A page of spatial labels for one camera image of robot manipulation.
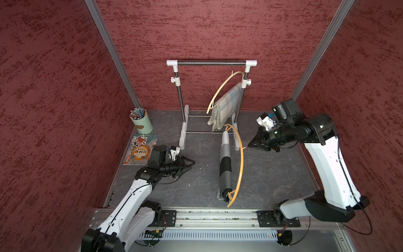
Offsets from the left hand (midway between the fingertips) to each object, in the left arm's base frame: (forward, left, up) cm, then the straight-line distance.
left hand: (193, 168), depth 75 cm
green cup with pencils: (+32, +34, -1) cm, 47 cm away
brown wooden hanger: (-14, -18, +10) cm, 25 cm away
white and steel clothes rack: (+50, +10, -12) cm, 52 cm away
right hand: (-1, -23, +20) cm, 30 cm away
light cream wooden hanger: (+24, -8, +19) cm, 32 cm away
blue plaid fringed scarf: (+31, -17, +10) cm, 37 cm away
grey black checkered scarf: (-7, -15, +6) cm, 17 cm away
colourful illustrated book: (+18, +36, -15) cm, 43 cm away
